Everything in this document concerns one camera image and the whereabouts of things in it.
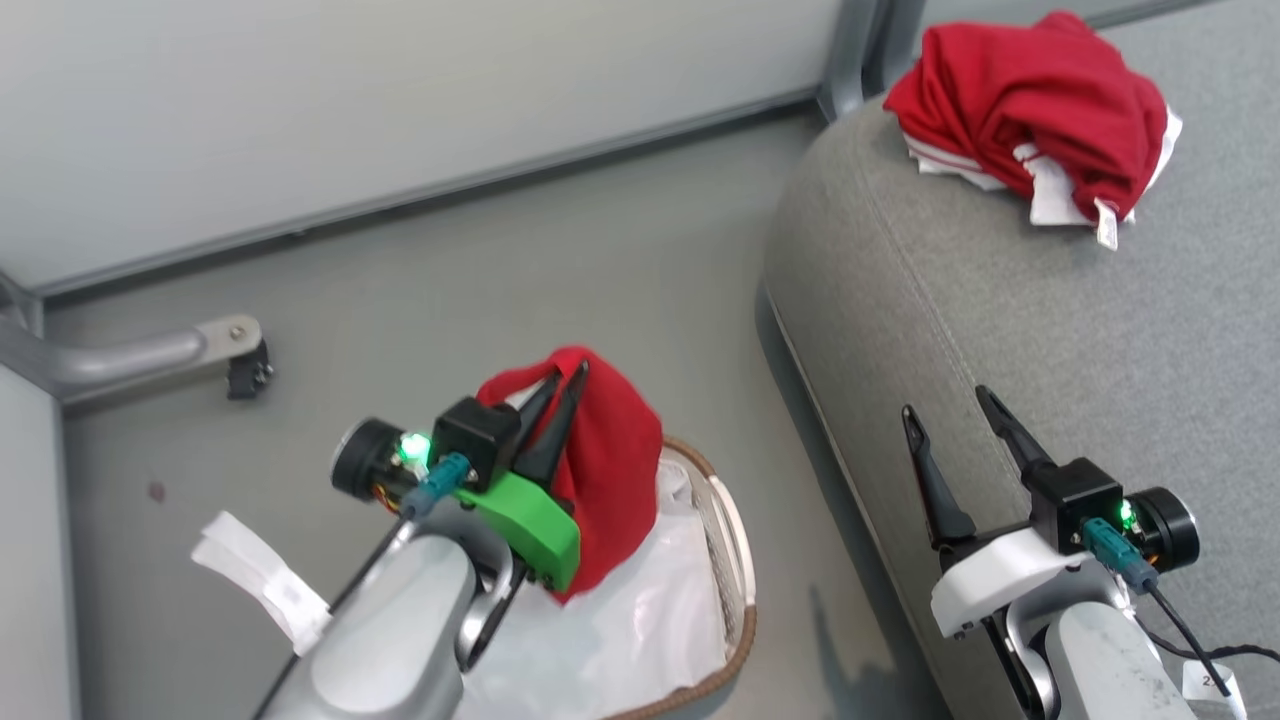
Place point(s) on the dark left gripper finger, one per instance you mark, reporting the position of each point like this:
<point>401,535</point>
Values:
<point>535,415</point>
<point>560,450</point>

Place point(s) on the grey partition bottom rail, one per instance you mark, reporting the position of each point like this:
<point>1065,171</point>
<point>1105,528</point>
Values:
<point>400,195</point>

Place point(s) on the red garment with white trim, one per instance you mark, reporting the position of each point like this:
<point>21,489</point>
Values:
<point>1030,100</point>

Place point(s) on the grey fabric sofa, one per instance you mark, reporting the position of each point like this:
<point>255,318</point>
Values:
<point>1050,330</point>

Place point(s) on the grey tubular partition foot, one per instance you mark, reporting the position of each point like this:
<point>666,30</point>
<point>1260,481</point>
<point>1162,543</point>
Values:
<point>120,355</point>

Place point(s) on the grey double partition post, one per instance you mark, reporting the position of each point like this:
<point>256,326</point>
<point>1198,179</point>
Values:
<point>860,50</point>

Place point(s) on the grey partition corner post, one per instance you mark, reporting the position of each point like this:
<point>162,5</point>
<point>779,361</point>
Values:
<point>18,300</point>

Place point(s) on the white cloth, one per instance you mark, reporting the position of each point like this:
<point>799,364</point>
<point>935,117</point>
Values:
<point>640,630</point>

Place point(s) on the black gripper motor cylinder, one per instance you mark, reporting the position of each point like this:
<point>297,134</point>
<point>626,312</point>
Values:
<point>1170,530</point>
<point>360,460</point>

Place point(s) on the small white label tag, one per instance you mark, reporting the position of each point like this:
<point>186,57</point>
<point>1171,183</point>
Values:
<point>1215,690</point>

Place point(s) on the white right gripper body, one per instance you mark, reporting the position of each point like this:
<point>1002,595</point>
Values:
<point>985,580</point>

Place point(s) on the long white label strip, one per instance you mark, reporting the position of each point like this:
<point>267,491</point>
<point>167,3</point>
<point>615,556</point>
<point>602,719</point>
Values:
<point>265,580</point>

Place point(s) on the plain red garment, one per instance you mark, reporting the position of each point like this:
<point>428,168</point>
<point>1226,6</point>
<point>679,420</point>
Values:
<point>615,470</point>

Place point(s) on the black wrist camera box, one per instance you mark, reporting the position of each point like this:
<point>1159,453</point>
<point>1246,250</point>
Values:
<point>1075,495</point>
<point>475,435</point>

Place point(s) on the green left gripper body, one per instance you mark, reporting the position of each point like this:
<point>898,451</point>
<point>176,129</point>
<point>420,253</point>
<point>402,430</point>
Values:
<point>535,525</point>

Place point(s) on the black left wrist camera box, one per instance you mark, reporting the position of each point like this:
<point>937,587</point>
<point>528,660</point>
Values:
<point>475,435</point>

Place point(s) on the black caster wheel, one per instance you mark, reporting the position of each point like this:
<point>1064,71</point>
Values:
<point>248,375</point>

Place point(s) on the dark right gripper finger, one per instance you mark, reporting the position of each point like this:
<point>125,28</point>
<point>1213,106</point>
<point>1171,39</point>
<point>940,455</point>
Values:
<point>1015,440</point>
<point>940,500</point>

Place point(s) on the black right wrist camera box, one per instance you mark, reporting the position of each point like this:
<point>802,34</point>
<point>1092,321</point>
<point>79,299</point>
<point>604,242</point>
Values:
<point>1075,495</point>

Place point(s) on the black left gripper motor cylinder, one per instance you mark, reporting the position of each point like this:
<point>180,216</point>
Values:
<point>360,460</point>

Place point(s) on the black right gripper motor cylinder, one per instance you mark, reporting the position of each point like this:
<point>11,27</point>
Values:
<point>1170,530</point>

